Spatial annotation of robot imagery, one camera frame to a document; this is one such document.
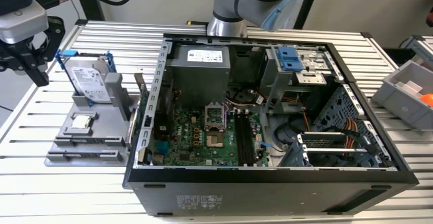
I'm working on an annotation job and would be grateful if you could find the black post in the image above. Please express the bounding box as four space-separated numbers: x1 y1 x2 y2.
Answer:
293 0 325 30
71 0 106 22

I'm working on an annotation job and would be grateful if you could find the orange ball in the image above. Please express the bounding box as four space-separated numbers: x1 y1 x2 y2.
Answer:
417 93 433 108

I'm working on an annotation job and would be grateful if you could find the silver CPU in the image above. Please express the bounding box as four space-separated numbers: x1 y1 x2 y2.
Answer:
70 115 93 128

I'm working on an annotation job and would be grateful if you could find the dark red object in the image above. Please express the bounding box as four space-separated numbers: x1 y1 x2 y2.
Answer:
424 6 433 29

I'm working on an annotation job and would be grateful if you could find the grey parts rack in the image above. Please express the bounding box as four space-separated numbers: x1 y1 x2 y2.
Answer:
44 72 143 167

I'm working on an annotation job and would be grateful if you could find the CPU socket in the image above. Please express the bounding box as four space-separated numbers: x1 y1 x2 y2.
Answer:
206 130 226 148

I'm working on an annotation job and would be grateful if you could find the black PC case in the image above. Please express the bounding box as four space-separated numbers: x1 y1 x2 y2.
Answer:
122 32 420 216

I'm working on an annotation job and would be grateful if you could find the dark RAM stick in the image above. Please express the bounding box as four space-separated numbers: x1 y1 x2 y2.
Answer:
60 152 111 159
70 138 107 144

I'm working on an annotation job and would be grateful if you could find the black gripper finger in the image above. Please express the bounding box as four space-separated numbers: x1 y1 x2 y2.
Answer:
0 54 39 86
34 16 66 87

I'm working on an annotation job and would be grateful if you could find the metal socket cover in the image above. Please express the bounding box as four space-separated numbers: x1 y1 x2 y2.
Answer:
205 102 228 131

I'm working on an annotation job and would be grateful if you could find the black round fan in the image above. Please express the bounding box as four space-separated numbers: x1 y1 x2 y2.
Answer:
233 88 260 106

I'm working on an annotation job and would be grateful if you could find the grey power supply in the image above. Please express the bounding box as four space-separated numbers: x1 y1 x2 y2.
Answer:
166 44 233 108

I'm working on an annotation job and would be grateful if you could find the grey crate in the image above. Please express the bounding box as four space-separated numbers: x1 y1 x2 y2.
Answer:
404 35 433 70

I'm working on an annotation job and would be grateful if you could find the grey plastic bin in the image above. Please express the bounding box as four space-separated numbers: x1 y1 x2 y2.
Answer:
372 59 433 133

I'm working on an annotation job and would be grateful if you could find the white block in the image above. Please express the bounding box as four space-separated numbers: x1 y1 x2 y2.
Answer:
396 81 424 95

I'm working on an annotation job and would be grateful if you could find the green motherboard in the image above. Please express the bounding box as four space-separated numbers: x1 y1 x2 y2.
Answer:
150 108 272 168

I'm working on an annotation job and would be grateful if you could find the grey metal drive cage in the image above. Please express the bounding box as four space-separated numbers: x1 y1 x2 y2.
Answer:
260 45 340 113

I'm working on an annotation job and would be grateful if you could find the hard disk in blue carrier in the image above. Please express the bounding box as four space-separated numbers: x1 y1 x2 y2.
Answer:
54 48 118 107

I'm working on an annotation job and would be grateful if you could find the orange yellow wire bundle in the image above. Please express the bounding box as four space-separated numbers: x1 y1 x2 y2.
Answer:
341 119 360 156

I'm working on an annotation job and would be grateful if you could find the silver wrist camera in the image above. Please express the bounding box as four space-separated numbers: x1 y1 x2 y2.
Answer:
0 0 48 45

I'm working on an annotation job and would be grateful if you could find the metal disk bay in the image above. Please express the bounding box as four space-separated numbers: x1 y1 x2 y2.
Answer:
280 131 373 168

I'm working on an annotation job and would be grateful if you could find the blue drive latch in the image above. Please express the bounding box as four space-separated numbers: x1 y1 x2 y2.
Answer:
277 46 301 71

